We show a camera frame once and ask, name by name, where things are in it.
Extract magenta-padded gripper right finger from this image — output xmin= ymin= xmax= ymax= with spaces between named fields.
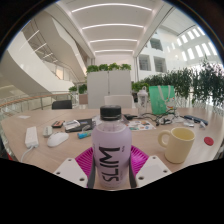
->
xmin=128 ymin=145 xmax=173 ymax=189

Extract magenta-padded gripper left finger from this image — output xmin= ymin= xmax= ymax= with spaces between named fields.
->
xmin=53 ymin=146 xmax=98 ymax=190

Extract lilac drink bottle black cap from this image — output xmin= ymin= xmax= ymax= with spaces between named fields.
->
xmin=91 ymin=105 xmax=133 ymax=191

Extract clear plastic water bottle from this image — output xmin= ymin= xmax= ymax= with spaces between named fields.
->
xmin=136 ymin=86 xmax=149 ymax=117

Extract white computer mouse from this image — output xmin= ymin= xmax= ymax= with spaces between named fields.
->
xmin=46 ymin=131 xmax=70 ymax=148

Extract pale yellow mug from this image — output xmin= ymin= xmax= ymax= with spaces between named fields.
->
xmin=157 ymin=126 xmax=196 ymax=165

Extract small teal marker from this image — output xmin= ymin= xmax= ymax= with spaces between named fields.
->
xmin=77 ymin=129 xmax=93 ymax=140

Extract small grey computer mouse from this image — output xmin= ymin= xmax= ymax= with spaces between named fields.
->
xmin=42 ymin=125 xmax=54 ymax=138

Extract colourful sticker sheet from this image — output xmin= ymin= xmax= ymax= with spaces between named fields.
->
xmin=126 ymin=119 xmax=157 ymax=132

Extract red and black case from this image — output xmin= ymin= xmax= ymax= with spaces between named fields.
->
xmin=51 ymin=120 xmax=66 ymax=129

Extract black notebook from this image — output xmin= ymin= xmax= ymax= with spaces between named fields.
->
xmin=64 ymin=118 xmax=96 ymax=134

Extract white power strip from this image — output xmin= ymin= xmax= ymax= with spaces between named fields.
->
xmin=24 ymin=125 xmax=40 ymax=149

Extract grey printed booklet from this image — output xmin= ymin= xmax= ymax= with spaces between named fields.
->
xmin=90 ymin=114 xmax=103 ymax=128

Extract black power adapter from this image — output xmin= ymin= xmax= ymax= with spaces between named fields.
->
xmin=123 ymin=113 xmax=138 ymax=121

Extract small white box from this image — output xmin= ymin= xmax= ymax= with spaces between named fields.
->
xmin=182 ymin=119 xmax=195 ymax=128

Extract flat round red coaster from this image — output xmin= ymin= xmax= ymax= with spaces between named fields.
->
xmin=203 ymin=136 xmax=215 ymax=147

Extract black office chair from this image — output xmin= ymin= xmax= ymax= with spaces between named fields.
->
xmin=51 ymin=99 xmax=73 ymax=110

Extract green tote bag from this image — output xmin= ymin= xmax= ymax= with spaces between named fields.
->
xmin=148 ymin=85 xmax=176 ymax=116

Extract white office chair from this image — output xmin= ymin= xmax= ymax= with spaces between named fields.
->
xmin=103 ymin=94 xmax=134 ymax=109

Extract potted plants planter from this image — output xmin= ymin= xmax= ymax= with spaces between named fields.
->
xmin=68 ymin=83 xmax=89 ymax=105

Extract glass railing wooden handrail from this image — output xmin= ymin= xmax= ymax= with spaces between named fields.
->
xmin=0 ymin=91 xmax=81 ymax=118

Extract white cabinet topped with plants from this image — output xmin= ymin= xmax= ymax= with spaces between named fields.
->
xmin=86 ymin=62 xmax=133 ymax=109

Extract green hedge plant row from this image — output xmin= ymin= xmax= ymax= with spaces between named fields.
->
xmin=131 ymin=59 xmax=224 ymax=108

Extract white power strip cable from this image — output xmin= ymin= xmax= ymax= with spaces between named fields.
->
xmin=19 ymin=144 xmax=34 ymax=163

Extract tangled black cables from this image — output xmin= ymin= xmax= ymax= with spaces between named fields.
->
xmin=141 ymin=111 xmax=183 ymax=127

